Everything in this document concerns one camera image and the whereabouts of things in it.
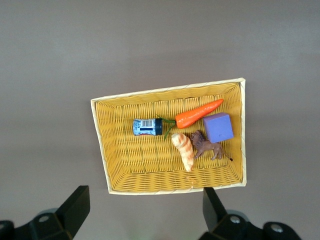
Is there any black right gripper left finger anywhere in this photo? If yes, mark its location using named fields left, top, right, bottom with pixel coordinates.
left=14, top=185, right=91, bottom=240

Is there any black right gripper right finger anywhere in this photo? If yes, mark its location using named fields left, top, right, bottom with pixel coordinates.
left=199, top=187, right=303, bottom=240

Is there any brown toy lion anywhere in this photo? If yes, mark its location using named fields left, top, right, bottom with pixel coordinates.
left=189, top=129, right=234, bottom=162

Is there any beige bread piece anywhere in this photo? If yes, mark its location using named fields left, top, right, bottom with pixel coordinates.
left=171, top=132, right=195, bottom=173

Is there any purple cube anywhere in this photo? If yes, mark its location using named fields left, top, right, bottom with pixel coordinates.
left=202, top=112, right=235, bottom=144

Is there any yellow wicker basket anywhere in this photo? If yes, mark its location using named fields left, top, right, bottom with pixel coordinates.
left=90, top=77, right=247, bottom=196

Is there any orange toy carrot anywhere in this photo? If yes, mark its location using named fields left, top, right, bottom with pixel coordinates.
left=156, top=98, right=225, bottom=141

